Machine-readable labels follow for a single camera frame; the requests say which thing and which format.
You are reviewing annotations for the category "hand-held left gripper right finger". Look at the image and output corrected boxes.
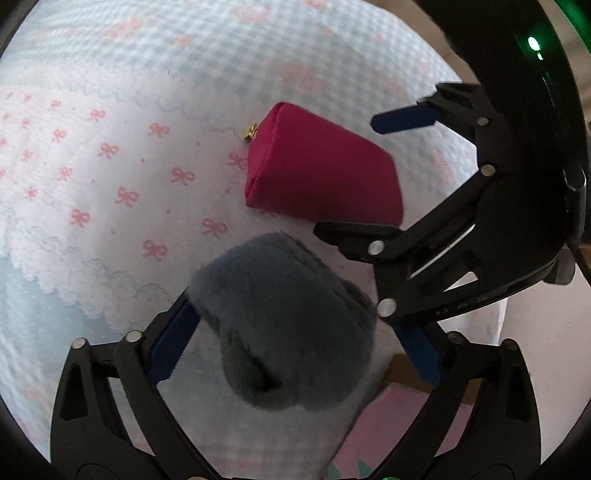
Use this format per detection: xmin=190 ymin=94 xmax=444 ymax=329
xmin=392 ymin=320 xmax=542 ymax=480

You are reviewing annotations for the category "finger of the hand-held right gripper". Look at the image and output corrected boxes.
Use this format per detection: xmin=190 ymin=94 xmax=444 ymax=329
xmin=314 ymin=178 xmax=555 ymax=320
xmin=372 ymin=83 xmax=502 ymax=179

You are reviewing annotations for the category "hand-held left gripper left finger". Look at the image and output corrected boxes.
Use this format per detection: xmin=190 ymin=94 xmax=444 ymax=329
xmin=50 ymin=295 xmax=219 ymax=480

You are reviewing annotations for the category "pink fabric pouch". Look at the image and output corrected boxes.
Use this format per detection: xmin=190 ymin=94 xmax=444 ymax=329
xmin=244 ymin=102 xmax=405 ymax=228

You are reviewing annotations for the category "pink printed cardboard box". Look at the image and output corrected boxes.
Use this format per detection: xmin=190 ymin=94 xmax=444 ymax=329
xmin=323 ymin=353 xmax=484 ymax=480

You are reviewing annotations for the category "light blue checked blanket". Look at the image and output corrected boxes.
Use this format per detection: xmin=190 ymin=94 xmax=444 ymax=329
xmin=0 ymin=0 xmax=509 ymax=480

